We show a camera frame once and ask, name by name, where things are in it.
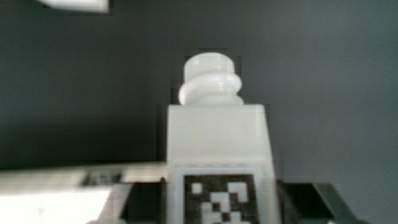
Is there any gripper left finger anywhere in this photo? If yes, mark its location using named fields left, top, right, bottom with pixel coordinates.
left=88, top=179, right=168, bottom=224

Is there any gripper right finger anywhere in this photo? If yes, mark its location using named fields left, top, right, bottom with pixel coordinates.
left=278, top=181, right=370, bottom=224

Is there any white table leg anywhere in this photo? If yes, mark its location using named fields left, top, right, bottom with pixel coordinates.
left=168, top=52, right=283, bottom=224
left=38, top=0, right=111, bottom=13

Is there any white square table top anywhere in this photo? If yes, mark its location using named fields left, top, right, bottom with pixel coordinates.
left=0, top=163, right=168, bottom=224

